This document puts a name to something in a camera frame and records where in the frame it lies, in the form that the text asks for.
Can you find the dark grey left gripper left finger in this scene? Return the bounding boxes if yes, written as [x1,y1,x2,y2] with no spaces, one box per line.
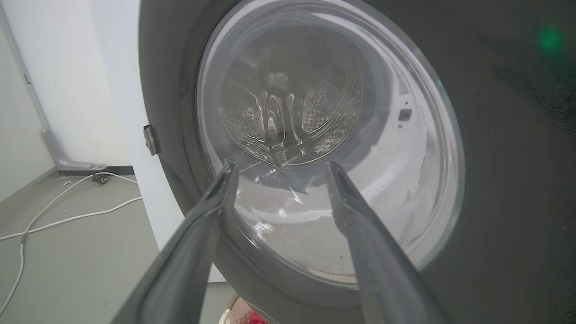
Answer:
[110,161,239,324]

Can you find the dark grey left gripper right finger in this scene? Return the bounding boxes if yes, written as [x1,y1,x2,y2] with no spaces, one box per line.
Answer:
[325,161,450,324]

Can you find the dark grey washing machine door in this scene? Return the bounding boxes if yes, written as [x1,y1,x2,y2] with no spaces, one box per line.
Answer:
[138,0,576,324]

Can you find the white washing machine body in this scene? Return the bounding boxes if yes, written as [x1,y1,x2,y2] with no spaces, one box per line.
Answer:
[88,0,227,283]

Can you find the laundry basket with clothes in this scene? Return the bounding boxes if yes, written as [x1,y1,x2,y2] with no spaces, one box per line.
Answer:
[219,292,267,324]

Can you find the grey pipe with foot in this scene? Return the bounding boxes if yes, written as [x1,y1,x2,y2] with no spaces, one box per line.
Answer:
[0,4,107,171]

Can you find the white cable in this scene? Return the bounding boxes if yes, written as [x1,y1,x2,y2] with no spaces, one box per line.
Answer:
[0,172,139,315]
[0,196,143,241]

